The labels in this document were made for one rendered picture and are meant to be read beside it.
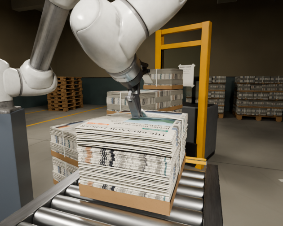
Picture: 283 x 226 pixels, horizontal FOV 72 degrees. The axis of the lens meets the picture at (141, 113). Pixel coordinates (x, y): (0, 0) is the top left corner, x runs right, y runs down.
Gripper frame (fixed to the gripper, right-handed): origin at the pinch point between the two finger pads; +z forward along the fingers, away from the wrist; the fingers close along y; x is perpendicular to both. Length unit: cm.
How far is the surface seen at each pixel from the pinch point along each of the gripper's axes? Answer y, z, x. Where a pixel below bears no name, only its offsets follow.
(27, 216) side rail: 43, -17, -23
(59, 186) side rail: 35.7, -3.9, -25.0
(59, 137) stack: 13, 47, -75
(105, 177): 29.8, -9.8, -5.1
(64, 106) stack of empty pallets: -160, 499, -489
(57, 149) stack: 21, 52, -79
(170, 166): 24.1, -12.5, 13.8
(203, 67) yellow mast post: -105, 154, 13
